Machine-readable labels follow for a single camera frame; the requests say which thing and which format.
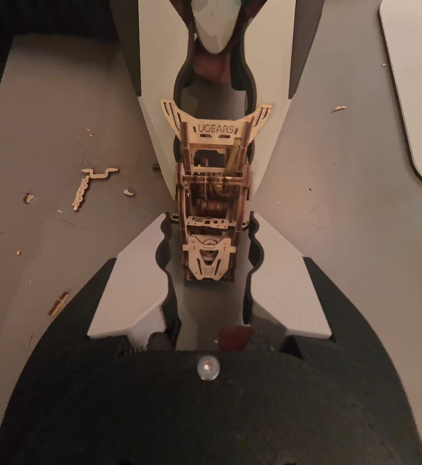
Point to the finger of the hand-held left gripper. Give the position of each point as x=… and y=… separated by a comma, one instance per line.
x=276, y=65
x=156, y=54

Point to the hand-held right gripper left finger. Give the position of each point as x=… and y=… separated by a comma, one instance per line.
x=134, y=290

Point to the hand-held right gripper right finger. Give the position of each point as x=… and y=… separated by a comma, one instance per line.
x=287, y=290

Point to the wooden mechanical model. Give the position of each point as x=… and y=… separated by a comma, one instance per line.
x=211, y=261

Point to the perforated wooden link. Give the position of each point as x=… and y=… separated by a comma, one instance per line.
x=207, y=221

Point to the person's left hand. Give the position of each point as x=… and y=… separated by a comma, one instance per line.
x=214, y=69

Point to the person's right hand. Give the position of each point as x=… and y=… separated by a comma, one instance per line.
x=234, y=338

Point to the small notched wooden block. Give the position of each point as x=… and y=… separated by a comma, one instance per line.
x=58, y=304

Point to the toothed wooden strip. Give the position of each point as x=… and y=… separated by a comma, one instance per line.
x=81, y=194

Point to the white tablet stand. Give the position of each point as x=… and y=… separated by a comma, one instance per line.
x=421, y=72

